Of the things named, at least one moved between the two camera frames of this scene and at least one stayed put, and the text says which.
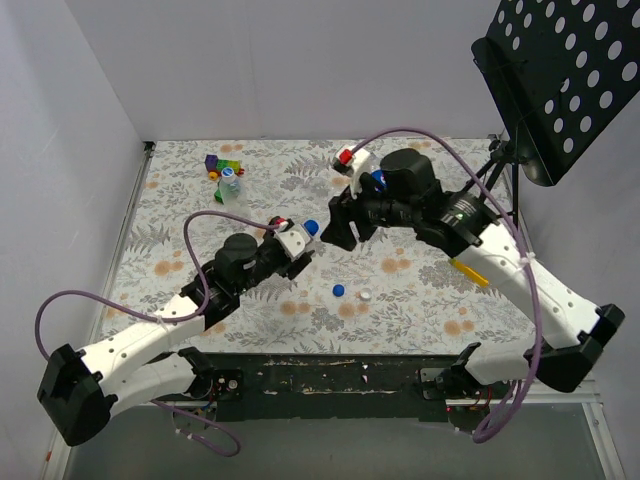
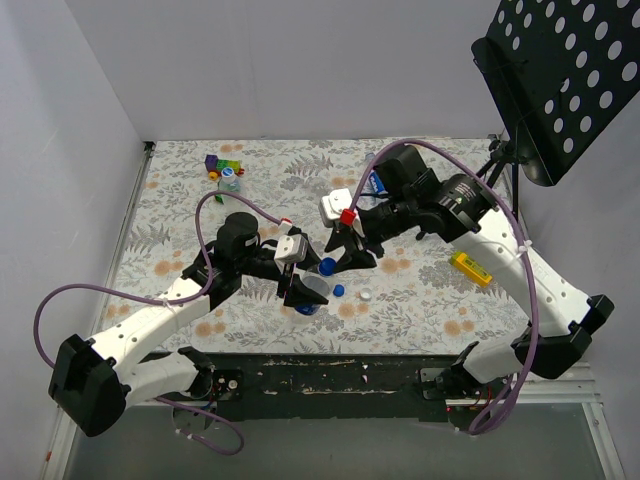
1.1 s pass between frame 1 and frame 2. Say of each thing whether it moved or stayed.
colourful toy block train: stayed
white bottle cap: stayed
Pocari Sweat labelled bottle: moved
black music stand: stayed
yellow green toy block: stayed
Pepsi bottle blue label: stayed
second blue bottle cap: stayed
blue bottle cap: moved
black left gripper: moved
